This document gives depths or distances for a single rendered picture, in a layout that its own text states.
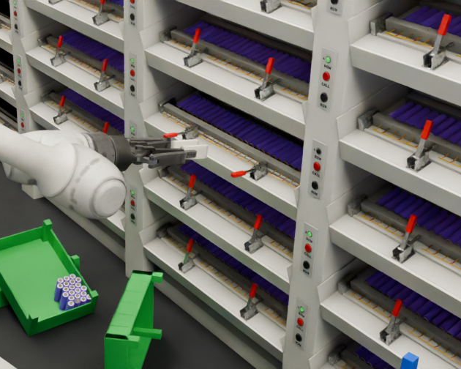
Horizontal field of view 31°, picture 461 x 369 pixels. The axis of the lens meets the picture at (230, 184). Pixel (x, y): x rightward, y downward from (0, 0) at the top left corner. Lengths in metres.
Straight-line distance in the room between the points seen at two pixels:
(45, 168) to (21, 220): 1.45
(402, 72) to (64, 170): 0.62
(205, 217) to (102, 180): 0.74
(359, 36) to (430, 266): 0.46
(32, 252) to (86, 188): 1.08
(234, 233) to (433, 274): 0.62
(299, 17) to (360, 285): 0.59
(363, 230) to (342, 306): 0.20
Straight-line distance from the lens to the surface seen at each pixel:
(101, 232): 2.68
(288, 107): 1.77
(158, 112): 2.23
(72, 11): 2.49
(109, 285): 2.48
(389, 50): 1.54
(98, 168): 1.42
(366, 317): 1.78
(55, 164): 1.42
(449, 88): 1.45
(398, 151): 1.59
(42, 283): 2.40
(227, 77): 1.93
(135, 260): 2.44
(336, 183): 1.69
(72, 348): 2.24
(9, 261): 2.44
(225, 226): 2.07
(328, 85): 1.63
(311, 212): 1.75
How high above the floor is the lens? 1.35
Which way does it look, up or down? 26 degrees down
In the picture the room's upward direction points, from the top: 3 degrees clockwise
